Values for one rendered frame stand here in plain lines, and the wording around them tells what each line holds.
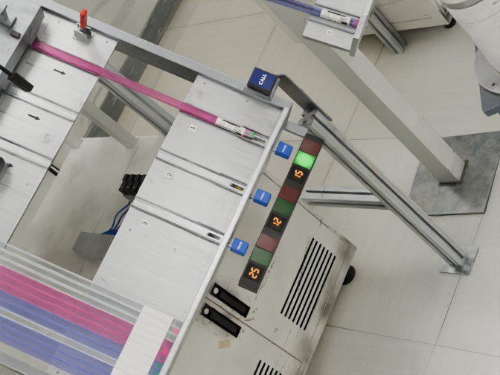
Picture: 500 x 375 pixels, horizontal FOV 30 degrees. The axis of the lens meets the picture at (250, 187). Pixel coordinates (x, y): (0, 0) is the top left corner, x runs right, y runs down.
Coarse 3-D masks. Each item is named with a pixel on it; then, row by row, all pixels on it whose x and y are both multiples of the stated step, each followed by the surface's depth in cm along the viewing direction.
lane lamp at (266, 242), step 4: (260, 236) 181; (264, 236) 181; (268, 236) 181; (260, 240) 181; (264, 240) 181; (268, 240) 181; (272, 240) 181; (276, 240) 181; (260, 244) 180; (264, 244) 180; (268, 244) 180; (272, 244) 180; (276, 244) 181; (264, 248) 180; (268, 248) 180; (272, 248) 180; (272, 252) 180
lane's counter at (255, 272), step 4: (252, 264) 179; (248, 268) 179; (252, 268) 179; (256, 268) 179; (260, 268) 179; (248, 272) 178; (252, 272) 178; (256, 272) 178; (260, 272) 178; (244, 276) 178; (248, 276) 178; (252, 276) 178; (256, 276) 178; (260, 276) 178; (252, 280) 178; (256, 280) 178
